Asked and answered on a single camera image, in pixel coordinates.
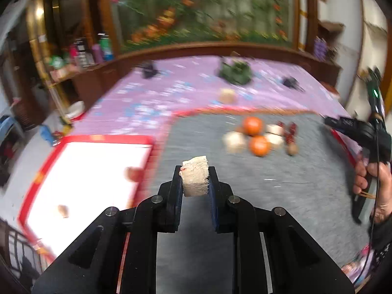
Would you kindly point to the blue plastic object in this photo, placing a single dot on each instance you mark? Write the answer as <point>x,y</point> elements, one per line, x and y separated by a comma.
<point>47,134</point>

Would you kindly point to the landscape wall picture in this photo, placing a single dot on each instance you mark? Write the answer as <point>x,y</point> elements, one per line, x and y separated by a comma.
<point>199,9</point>

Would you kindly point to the wooden headboard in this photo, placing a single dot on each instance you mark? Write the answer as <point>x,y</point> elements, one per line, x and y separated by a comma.
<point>183,50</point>

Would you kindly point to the purple bottle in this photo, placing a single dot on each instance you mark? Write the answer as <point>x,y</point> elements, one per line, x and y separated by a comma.
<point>97,53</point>

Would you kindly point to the green bottle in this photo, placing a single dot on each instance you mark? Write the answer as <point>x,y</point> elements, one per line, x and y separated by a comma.
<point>106,46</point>

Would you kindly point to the green leafy vegetable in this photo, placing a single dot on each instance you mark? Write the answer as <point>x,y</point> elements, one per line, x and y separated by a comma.
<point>235,72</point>

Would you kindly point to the red rimmed white box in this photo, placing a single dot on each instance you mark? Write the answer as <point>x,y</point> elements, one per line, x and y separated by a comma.
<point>92,174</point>

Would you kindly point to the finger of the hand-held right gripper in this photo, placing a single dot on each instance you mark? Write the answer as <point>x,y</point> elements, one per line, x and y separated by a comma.
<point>343,124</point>
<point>359,208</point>

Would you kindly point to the black gadget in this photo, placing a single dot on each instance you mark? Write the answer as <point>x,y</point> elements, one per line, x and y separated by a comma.
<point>149,69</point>
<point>292,82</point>

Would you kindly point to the golden curved frame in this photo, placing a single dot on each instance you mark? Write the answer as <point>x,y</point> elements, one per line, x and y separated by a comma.
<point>38,36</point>

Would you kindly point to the green white container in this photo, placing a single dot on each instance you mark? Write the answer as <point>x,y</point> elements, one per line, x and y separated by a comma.
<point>57,62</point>

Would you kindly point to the person's right hand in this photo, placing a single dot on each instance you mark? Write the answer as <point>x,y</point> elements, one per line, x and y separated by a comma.
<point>384,183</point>

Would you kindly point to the purple bag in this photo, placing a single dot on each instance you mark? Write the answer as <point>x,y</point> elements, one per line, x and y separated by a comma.
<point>320,48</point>

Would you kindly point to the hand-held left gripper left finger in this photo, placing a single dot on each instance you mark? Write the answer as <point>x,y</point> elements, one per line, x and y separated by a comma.
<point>178,188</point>

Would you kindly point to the person's right forearm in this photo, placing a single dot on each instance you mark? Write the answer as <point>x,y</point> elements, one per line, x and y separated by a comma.
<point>382,235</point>

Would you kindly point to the orange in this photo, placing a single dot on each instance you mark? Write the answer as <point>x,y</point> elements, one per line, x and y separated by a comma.
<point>259,145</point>
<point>253,125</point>

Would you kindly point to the person's floral clothing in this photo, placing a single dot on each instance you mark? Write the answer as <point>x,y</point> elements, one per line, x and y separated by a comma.
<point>361,263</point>

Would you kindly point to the beige spongy cube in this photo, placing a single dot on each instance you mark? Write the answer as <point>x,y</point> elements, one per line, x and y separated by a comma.
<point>63,210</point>
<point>195,176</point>
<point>234,141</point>
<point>275,141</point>
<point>274,128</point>
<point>228,96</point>

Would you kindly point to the black thermos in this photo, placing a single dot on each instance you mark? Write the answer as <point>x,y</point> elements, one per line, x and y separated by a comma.
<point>82,53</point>

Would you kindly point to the white bucket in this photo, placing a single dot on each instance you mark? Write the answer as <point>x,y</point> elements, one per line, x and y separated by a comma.
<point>75,109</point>

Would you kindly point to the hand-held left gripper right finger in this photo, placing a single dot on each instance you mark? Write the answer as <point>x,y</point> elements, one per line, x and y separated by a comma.
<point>213,190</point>

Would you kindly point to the purple floral blanket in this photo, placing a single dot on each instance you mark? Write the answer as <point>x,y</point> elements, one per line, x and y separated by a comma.
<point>153,98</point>

